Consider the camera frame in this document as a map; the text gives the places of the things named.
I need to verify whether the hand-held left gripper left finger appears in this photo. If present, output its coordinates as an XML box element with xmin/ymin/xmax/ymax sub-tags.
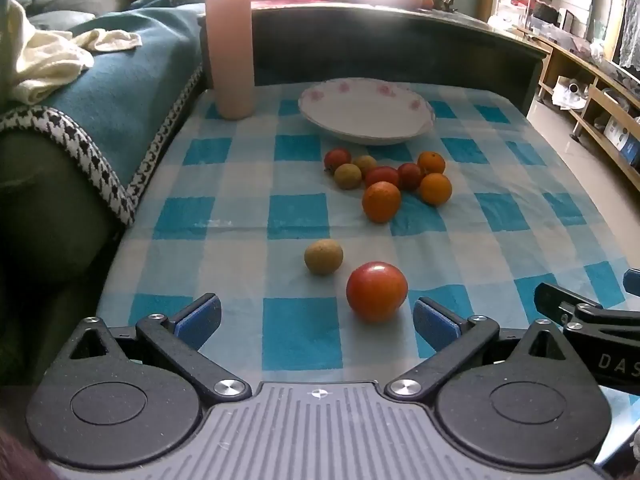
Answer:
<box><xmin>67</xmin><ymin>292</ymin><xmax>252</xmax><ymax>405</ymax></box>

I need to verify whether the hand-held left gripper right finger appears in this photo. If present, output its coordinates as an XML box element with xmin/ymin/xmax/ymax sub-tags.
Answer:
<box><xmin>384</xmin><ymin>296</ymin><xmax>573</xmax><ymax>404</ymax></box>

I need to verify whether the large red tomato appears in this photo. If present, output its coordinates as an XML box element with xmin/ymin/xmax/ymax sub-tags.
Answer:
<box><xmin>346</xmin><ymin>261</ymin><xmax>409</xmax><ymax>324</ymax></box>

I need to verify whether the orange tangerine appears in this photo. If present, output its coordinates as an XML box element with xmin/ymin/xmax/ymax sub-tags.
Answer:
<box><xmin>419</xmin><ymin>172</ymin><xmax>453</xmax><ymax>206</ymax></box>
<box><xmin>362</xmin><ymin>181</ymin><xmax>402</xmax><ymax>224</ymax></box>
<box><xmin>417</xmin><ymin>151</ymin><xmax>446</xmax><ymax>176</ymax></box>

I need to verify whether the small red tomato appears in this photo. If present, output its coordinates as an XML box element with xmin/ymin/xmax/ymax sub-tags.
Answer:
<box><xmin>365</xmin><ymin>166</ymin><xmax>401</xmax><ymax>189</ymax></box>
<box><xmin>323</xmin><ymin>148</ymin><xmax>353</xmax><ymax>173</ymax></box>
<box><xmin>397</xmin><ymin>162</ymin><xmax>423</xmax><ymax>192</ymax></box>

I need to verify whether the white floral plate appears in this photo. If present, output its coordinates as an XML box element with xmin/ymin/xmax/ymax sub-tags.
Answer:
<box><xmin>298</xmin><ymin>77</ymin><xmax>436</xmax><ymax>146</ymax></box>

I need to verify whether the blue white checked tablecloth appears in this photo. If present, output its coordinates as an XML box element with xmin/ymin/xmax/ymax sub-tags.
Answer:
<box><xmin>95</xmin><ymin>80</ymin><xmax>640</xmax><ymax>426</ymax></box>

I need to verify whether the green sofa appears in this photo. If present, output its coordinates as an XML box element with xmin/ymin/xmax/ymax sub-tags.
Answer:
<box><xmin>0</xmin><ymin>130</ymin><xmax>126</xmax><ymax>386</ymax></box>

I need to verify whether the wooden low cabinet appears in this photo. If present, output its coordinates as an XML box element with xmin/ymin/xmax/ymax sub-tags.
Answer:
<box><xmin>515</xmin><ymin>30</ymin><xmax>640</xmax><ymax>186</ymax></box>

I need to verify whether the teal blanket with houndstooth trim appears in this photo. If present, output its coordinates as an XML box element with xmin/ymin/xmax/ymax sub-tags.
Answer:
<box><xmin>0</xmin><ymin>5</ymin><xmax>207</xmax><ymax>228</ymax></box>

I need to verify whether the white lace cloth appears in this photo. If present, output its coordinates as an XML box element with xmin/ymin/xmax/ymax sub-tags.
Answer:
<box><xmin>619</xmin><ymin>0</ymin><xmax>640</xmax><ymax>70</ymax></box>

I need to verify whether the pink ribbed cylinder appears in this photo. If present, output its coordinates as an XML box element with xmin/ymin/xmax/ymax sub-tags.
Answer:
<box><xmin>205</xmin><ymin>0</ymin><xmax>256</xmax><ymax>121</ymax></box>

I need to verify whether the dark glossy table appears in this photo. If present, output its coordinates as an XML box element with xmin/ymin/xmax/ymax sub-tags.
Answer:
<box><xmin>200</xmin><ymin>0</ymin><xmax>551</xmax><ymax>116</ymax></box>

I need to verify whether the cream white cloth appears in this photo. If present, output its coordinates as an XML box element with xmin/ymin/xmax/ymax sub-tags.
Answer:
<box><xmin>7</xmin><ymin>0</ymin><xmax>143</xmax><ymax>106</ymax></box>

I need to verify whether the grey green cushion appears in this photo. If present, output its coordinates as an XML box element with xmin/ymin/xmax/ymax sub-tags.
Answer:
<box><xmin>27</xmin><ymin>9</ymin><xmax>98</xmax><ymax>32</ymax></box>

